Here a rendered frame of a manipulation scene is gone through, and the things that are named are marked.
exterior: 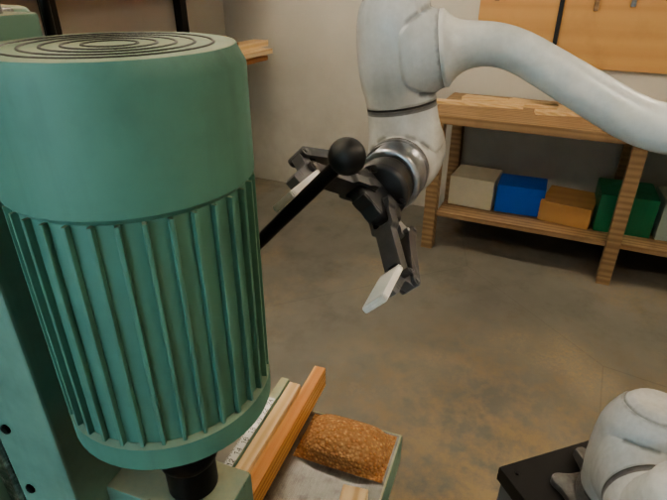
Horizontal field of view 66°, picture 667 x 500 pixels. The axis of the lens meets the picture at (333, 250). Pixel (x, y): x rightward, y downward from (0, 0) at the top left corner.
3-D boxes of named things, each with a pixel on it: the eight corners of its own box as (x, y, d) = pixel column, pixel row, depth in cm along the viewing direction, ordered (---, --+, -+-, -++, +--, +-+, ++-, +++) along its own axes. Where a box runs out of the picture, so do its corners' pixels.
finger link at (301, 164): (320, 168, 57) (302, 147, 57) (301, 183, 53) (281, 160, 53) (311, 176, 58) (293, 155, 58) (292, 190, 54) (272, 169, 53)
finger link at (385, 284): (379, 276, 59) (384, 281, 59) (360, 309, 53) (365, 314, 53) (399, 263, 57) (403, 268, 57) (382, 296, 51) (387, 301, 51)
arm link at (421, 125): (366, 204, 78) (353, 117, 73) (392, 172, 91) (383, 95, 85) (438, 201, 74) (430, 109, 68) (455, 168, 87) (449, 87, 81)
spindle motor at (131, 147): (205, 504, 39) (128, 70, 24) (28, 438, 44) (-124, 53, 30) (300, 359, 53) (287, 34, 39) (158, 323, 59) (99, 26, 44)
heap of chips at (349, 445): (381, 483, 74) (382, 465, 72) (292, 455, 78) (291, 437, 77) (397, 437, 82) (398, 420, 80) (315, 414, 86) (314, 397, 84)
